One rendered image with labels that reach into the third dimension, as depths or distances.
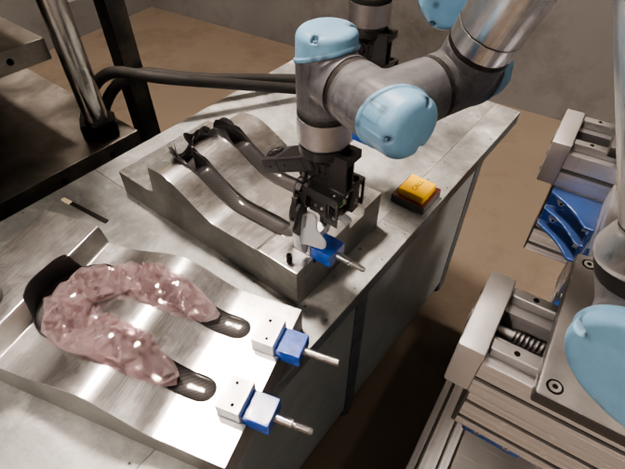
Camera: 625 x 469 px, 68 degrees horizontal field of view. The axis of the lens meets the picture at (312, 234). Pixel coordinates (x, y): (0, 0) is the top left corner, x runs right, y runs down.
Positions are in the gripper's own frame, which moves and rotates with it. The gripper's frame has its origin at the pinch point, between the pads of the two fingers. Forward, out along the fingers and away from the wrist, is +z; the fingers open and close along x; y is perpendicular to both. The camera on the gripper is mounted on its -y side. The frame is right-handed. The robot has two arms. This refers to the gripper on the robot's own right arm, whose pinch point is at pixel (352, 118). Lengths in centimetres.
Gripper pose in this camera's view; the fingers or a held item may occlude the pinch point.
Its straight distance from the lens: 100.6
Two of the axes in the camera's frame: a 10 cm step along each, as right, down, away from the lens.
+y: 7.9, 4.4, -4.3
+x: 6.2, -5.6, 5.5
